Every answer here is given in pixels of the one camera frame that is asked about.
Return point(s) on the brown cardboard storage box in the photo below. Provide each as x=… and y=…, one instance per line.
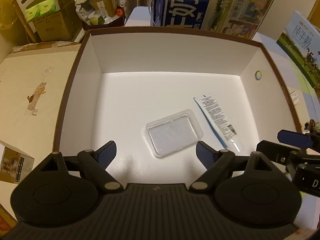
x=124, y=78

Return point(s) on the tissue pack cardboard box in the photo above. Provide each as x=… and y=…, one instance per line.
x=48, y=20

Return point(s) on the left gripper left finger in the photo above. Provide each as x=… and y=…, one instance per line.
x=93, y=168

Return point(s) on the blue milk carton box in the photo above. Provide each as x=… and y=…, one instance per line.
x=240, y=18

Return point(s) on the dark brown scrunchie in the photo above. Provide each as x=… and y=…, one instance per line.
x=312, y=126

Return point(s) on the yellow plastic bag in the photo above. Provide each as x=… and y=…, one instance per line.
x=10, y=2

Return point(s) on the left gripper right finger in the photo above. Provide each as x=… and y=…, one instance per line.
x=217, y=164

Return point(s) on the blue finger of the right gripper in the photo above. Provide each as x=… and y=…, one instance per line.
x=294, y=139

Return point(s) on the checkered bed sheet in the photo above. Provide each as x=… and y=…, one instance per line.
x=307, y=107

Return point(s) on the green cow milk box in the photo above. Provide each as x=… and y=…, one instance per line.
x=300, y=40

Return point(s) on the trash bin with bag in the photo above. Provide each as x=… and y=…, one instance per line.
x=97, y=14

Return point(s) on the white ointment tube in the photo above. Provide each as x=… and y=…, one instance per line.
x=218, y=122

